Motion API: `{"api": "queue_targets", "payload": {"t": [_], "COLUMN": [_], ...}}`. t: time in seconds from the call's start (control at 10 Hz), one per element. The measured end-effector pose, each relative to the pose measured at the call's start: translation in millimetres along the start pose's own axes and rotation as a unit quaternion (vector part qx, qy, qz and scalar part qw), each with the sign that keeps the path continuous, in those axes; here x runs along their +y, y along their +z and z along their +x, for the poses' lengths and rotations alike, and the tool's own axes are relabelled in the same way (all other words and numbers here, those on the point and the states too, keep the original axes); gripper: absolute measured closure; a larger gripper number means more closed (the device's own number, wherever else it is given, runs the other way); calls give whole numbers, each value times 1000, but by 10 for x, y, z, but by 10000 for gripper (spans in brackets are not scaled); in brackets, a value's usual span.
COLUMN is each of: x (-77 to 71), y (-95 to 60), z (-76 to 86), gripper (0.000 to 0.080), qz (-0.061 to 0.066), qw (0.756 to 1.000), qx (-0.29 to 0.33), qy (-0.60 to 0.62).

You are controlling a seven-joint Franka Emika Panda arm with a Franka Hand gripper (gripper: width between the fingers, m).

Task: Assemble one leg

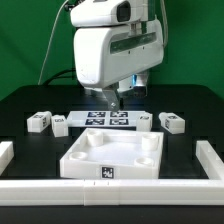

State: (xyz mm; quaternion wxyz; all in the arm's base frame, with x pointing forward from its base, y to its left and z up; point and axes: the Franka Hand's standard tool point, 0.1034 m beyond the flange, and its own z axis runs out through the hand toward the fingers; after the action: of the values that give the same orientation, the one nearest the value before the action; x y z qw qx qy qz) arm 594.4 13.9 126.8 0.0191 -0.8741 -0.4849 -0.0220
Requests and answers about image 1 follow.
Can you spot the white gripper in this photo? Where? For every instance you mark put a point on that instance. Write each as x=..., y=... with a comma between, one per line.
x=106, y=55

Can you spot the white square tabletop part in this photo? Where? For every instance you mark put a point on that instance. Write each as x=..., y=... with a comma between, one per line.
x=113, y=154

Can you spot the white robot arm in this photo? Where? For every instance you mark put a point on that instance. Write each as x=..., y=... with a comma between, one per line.
x=110, y=13

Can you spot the white U-shaped fence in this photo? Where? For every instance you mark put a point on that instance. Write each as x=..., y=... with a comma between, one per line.
x=209, y=191

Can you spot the white marker base plate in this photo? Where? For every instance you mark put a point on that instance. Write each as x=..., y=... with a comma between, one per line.
x=103, y=118

